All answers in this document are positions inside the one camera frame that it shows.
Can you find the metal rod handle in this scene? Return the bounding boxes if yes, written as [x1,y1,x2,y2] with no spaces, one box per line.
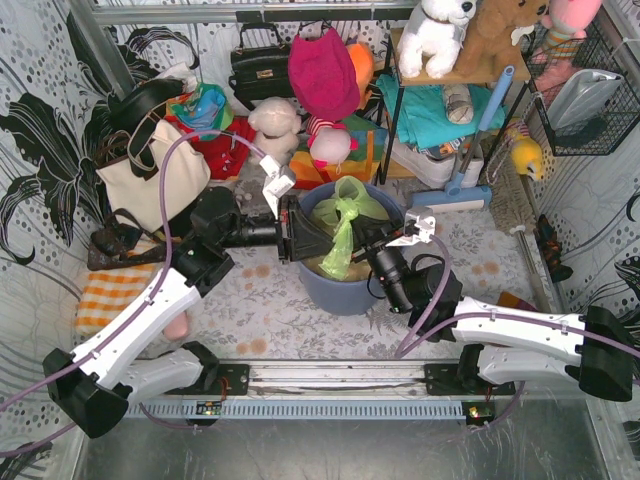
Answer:
[510,225,552,313]

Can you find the pink cylinder object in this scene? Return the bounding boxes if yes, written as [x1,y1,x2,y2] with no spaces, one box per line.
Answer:
[163,311,190,341]

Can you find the cream canvas tote bag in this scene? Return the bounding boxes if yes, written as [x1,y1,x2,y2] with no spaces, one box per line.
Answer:
[97,120,210,231]

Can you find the wooden metal shelf rack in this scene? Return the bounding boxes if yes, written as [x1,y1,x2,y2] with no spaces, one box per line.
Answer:
[373,28,500,185]

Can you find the colourful scarf bundle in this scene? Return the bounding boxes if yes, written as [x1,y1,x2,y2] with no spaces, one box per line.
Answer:
[165,83,234,133]

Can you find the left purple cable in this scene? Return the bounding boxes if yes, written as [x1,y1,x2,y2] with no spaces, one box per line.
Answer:
[0,128,266,459]

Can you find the green plastic trash bag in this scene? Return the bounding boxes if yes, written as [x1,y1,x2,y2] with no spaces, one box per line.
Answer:
[310,176,390,281]

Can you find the red folded cloth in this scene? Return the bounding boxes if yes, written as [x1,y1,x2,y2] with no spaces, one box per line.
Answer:
[188,117,256,180]

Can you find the patterned rolled cloth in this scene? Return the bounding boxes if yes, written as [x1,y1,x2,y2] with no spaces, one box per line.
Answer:
[442,84,474,125]

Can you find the silver foil pouch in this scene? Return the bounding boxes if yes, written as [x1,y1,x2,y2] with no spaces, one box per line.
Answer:
[547,69,624,130]

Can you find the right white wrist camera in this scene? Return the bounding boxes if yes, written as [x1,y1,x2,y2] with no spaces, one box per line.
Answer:
[387,206,436,247]

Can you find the rainbow striped bag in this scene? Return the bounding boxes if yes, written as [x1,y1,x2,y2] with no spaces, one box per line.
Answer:
[289,115,388,190]

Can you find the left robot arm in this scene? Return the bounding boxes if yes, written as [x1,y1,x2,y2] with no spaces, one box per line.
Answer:
[43,187,333,439]

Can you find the black leather handbag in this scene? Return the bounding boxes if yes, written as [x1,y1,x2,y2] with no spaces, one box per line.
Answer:
[229,22,295,111]

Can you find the pink plush toy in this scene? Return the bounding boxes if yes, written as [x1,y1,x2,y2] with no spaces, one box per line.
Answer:
[531,0,602,64]

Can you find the dark brown leather bag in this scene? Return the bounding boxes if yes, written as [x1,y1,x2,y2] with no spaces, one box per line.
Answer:
[87,208,167,271]

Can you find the white grey plush dog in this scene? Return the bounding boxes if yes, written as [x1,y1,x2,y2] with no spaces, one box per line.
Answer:
[397,0,477,79]

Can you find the yellow plush toy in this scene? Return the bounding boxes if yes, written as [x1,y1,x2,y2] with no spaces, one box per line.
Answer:
[505,122,544,181]

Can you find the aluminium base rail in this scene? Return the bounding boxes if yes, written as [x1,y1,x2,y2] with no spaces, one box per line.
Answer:
[74,357,614,421]

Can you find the black wire basket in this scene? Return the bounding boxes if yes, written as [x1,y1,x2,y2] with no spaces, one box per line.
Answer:
[522,23,639,157]

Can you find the white pink-eared plush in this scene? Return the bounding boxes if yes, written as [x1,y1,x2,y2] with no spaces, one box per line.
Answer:
[306,116,359,169]

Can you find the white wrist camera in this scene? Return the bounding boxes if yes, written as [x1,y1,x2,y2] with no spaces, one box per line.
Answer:
[387,206,436,247]
[259,155,296,218]

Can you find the magenta felt hat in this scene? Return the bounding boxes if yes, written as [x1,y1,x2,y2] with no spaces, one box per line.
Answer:
[288,27,360,121]

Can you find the orange plush toy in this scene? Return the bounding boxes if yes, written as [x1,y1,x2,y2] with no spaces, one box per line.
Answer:
[347,43,374,109]

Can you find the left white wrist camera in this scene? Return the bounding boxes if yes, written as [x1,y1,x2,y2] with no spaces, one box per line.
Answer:
[259,155,296,218]

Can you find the teal folded towel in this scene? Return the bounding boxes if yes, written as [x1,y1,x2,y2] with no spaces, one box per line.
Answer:
[394,85,491,149]

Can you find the blue floor squeegee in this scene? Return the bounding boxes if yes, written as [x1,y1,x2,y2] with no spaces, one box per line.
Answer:
[409,64,516,216]

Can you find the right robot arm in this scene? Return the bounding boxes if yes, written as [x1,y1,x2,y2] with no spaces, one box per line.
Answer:
[352,215,639,402]

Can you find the brown teddy bear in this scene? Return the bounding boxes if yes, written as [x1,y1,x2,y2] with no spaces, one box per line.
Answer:
[454,0,549,76]

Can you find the orange checkered cloth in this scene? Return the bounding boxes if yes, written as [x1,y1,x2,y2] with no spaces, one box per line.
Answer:
[74,264,158,336]

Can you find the white fluffy plush toy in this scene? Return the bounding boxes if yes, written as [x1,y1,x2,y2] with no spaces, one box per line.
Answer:
[248,97,302,165]

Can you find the blue-grey trash bin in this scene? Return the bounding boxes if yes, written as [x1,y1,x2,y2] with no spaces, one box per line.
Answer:
[297,182,405,316]

